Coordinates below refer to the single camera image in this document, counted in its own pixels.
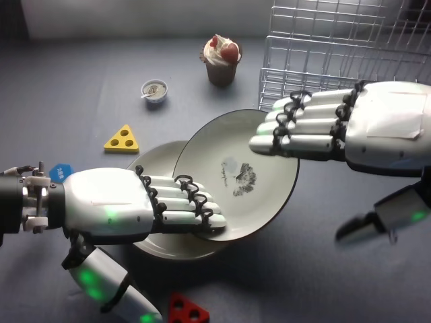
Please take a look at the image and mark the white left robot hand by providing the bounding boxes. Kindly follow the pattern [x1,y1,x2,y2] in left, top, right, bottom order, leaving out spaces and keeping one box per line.
[62,164,230,323]

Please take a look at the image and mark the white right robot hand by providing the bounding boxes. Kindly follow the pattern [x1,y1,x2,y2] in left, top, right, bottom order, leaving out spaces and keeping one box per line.
[248,79,431,248]

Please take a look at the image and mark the white plate with ginkgo print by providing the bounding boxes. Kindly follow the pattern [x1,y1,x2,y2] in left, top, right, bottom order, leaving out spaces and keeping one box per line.
[173,109,300,242]
[126,140,233,260]

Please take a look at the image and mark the blue hexagon block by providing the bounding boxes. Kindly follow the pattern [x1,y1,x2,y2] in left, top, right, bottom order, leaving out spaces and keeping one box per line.
[48,162,74,182]

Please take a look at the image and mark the yellow triangle block with holes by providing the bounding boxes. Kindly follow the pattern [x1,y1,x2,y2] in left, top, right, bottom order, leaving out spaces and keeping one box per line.
[103,124,140,154]

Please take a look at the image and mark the small white blue-patterned bowl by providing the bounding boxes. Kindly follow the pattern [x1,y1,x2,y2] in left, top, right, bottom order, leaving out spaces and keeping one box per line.
[140,79,168,109]

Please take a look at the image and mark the red triangle block with holes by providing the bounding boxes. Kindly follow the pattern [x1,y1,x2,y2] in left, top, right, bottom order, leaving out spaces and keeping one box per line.
[168,291,210,323]

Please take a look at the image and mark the cupcake with cream and strawberries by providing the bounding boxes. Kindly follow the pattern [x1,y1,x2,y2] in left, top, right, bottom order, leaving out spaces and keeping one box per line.
[201,33,244,87]

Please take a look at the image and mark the white backdrop panel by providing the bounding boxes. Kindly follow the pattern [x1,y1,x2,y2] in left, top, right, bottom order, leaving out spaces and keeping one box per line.
[22,0,431,41]

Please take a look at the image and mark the silver wire dish rack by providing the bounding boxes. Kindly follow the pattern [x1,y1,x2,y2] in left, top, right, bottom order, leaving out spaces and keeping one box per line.
[257,0,431,112]

